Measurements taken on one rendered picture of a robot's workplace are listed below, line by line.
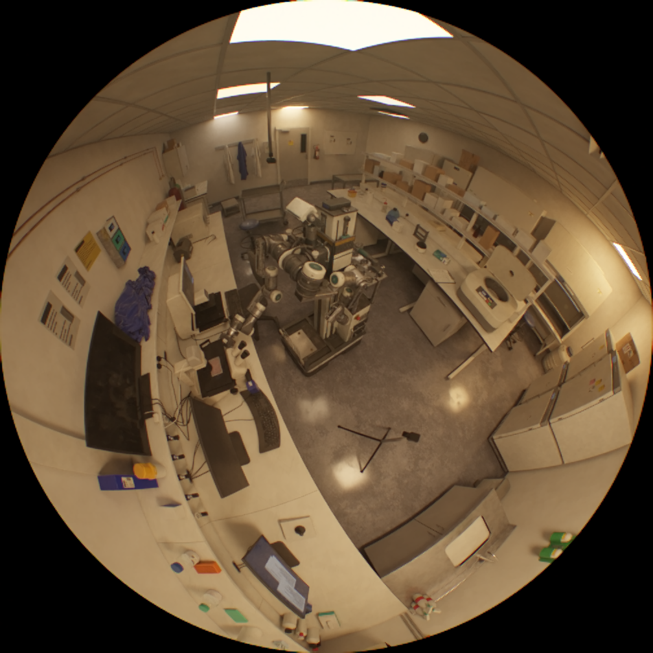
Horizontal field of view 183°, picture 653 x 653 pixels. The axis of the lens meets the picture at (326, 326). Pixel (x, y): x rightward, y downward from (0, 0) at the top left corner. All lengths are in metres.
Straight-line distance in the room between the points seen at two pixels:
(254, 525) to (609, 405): 2.87
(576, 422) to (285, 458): 2.56
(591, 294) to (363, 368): 4.05
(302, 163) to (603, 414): 7.91
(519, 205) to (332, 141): 5.54
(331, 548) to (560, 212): 5.51
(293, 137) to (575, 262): 7.12
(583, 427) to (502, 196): 3.70
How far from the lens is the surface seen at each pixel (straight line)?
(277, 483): 1.53
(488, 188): 4.57
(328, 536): 1.65
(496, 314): 2.19
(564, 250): 4.26
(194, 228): 3.26
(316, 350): 2.11
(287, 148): 6.81
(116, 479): 1.13
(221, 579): 1.38
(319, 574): 1.84
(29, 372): 1.25
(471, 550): 2.40
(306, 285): 1.08
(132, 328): 1.59
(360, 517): 2.44
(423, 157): 5.11
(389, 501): 2.46
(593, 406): 2.34
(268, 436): 1.49
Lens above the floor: 2.23
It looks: 57 degrees down
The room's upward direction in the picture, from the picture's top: 6 degrees clockwise
